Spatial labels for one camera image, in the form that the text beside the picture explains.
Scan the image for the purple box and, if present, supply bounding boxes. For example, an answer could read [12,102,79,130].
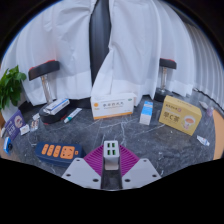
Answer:
[3,109,27,141]

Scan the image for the white and blue sachet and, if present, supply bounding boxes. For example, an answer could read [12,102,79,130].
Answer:
[196,134,211,147]

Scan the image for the wide white curtain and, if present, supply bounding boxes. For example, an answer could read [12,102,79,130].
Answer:
[0,0,98,107]

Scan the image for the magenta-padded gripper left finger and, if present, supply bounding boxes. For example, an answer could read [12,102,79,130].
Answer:
[61,144,106,191]

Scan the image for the white vertical blinds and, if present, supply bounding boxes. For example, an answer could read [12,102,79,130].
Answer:
[185,22,224,112]

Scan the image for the green leafy plant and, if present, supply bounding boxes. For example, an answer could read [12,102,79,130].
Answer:
[0,64,28,112]

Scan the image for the white curtain with folded edge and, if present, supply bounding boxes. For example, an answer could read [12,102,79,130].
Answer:
[90,0,197,102]

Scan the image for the small clear bottle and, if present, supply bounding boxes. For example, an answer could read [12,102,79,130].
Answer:
[205,105,215,118]

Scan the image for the white plant pot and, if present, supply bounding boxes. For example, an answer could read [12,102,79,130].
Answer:
[0,102,18,123]

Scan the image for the yellow box with cup print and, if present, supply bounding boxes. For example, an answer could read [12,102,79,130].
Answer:
[158,94,203,137]

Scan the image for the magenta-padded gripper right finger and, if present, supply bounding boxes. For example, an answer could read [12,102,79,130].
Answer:
[118,144,162,191]

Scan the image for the white and blue flat box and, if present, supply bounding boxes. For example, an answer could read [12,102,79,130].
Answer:
[42,97,71,116]

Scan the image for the white sachet with print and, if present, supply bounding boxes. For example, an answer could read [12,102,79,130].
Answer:
[19,123,31,136]

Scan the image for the small white tube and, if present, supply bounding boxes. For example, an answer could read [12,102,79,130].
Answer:
[198,100,210,111]

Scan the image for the sachet with brown print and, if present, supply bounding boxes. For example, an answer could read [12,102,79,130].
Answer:
[29,119,41,132]

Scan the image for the white box with orange stripe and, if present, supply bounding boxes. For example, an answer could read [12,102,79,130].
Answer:
[90,92,138,121]

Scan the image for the small blue and white box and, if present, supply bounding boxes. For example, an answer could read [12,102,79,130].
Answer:
[138,100,155,126]

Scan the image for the small bright blue box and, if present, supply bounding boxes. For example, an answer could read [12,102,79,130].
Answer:
[2,136,13,155]

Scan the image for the blue power strip orange sockets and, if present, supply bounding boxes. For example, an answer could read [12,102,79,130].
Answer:
[34,141,85,168]

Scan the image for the white tube with teal cap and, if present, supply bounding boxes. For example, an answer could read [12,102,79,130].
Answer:
[62,107,83,125]

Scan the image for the white charger block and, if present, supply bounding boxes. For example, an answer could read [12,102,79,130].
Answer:
[102,139,121,172]

